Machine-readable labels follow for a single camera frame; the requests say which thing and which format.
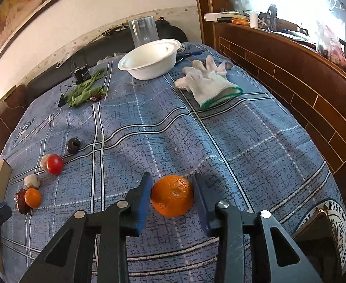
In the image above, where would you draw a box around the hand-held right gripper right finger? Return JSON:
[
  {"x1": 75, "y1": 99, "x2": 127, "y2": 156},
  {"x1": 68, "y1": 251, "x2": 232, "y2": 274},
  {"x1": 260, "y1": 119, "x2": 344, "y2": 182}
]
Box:
[{"x1": 193, "y1": 173, "x2": 324, "y2": 283}]

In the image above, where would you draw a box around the black sofa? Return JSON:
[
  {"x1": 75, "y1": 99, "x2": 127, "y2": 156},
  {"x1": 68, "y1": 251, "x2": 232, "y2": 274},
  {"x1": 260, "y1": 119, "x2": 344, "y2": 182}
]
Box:
[{"x1": 24, "y1": 20, "x2": 188, "y2": 101}]

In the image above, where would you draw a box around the blue plaid cloth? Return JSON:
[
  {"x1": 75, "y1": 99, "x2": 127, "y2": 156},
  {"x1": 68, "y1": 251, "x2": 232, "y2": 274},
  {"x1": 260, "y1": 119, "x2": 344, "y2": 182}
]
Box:
[{"x1": 0, "y1": 42, "x2": 346, "y2": 283}]

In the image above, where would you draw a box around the white bowl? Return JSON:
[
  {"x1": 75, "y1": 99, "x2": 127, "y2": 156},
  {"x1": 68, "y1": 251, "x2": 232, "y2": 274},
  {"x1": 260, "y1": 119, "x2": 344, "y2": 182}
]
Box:
[{"x1": 118, "y1": 38, "x2": 181, "y2": 80}]

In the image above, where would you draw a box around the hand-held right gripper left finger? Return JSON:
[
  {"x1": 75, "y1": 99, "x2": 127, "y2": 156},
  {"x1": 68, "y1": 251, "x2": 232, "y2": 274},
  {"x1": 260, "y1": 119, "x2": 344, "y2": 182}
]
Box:
[{"x1": 19, "y1": 172, "x2": 153, "y2": 283}]

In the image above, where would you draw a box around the white knit glove green cuff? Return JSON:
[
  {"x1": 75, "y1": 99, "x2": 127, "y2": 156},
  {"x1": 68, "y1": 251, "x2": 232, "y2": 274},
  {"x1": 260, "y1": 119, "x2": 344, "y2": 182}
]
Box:
[{"x1": 174, "y1": 55, "x2": 243, "y2": 109}]

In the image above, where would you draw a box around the framed painting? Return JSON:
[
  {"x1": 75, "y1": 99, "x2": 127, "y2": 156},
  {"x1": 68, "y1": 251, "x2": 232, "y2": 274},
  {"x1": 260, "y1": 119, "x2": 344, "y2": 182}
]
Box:
[{"x1": 0, "y1": 0, "x2": 75, "y2": 75}]

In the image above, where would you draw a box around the red tomato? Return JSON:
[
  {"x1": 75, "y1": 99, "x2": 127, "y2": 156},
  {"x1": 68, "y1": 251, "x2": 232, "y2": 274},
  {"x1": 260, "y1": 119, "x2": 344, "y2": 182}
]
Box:
[{"x1": 46, "y1": 154, "x2": 64, "y2": 175}]

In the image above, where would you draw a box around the dark ring-shaped dried fruit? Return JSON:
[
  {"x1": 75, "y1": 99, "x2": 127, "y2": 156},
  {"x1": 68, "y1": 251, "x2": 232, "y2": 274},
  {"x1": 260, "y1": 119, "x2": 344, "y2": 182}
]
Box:
[{"x1": 66, "y1": 137, "x2": 82, "y2": 154}]

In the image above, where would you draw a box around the thin black cable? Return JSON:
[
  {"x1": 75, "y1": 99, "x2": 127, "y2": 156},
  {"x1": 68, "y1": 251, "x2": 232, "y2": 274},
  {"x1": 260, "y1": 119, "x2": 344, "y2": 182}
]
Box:
[{"x1": 58, "y1": 83, "x2": 74, "y2": 108}]

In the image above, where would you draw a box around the small orange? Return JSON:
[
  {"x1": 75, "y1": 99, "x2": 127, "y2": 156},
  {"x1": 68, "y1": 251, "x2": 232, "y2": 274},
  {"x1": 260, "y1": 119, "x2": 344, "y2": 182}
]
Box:
[{"x1": 24, "y1": 188, "x2": 41, "y2": 208}]

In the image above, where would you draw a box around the flat white box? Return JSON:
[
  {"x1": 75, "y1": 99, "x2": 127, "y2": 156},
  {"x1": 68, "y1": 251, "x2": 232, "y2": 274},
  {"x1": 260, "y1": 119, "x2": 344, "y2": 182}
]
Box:
[{"x1": 204, "y1": 12, "x2": 250, "y2": 22}]

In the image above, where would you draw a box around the black tool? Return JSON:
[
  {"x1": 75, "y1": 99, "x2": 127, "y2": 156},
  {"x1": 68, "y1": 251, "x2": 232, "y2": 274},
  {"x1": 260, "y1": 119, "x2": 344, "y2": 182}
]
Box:
[{"x1": 267, "y1": 4, "x2": 278, "y2": 30}]

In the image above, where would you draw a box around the green leafy vegetable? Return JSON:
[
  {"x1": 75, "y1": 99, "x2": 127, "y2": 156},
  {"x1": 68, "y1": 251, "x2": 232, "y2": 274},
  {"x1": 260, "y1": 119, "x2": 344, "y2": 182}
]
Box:
[{"x1": 64, "y1": 68, "x2": 109, "y2": 108}]

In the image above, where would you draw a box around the clear plastic cup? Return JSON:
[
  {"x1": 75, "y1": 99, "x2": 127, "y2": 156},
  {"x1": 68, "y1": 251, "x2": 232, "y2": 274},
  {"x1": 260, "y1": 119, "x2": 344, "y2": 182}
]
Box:
[{"x1": 129, "y1": 16, "x2": 158, "y2": 48}]

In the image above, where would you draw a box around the large orange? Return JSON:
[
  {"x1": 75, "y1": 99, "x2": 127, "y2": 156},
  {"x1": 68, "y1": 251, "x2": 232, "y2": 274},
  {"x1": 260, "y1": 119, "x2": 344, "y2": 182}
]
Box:
[{"x1": 151, "y1": 175, "x2": 195, "y2": 217}]

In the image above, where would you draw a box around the blue pen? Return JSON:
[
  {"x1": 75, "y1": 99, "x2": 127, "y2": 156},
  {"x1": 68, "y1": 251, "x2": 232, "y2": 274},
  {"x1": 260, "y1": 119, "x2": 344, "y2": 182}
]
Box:
[{"x1": 177, "y1": 50, "x2": 203, "y2": 58}]

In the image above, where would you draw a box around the clear plastic bag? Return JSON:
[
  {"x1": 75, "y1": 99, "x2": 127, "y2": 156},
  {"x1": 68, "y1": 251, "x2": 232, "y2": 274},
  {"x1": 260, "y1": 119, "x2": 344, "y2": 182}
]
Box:
[{"x1": 316, "y1": 21, "x2": 346, "y2": 65}]

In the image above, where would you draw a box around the small black device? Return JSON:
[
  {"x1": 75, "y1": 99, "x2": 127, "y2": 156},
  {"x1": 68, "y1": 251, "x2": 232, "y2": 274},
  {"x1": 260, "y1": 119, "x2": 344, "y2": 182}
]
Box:
[{"x1": 72, "y1": 60, "x2": 90, "y2": 84}]

